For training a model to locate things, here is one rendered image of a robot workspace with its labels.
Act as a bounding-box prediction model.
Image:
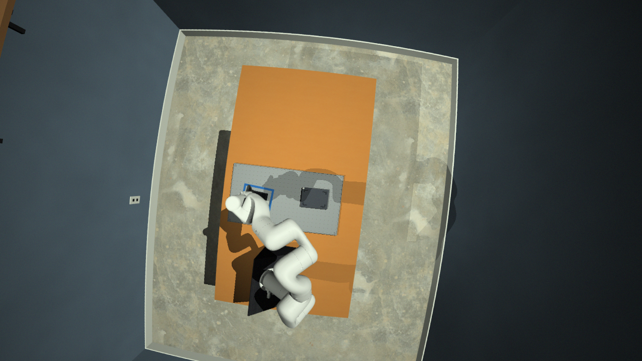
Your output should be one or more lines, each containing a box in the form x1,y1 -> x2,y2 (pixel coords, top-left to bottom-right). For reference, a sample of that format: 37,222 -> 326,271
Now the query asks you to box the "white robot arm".
225,192 -> 318,328

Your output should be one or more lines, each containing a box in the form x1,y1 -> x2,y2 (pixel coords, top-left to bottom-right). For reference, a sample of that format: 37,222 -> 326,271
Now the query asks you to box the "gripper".
243,185 -> 255,196

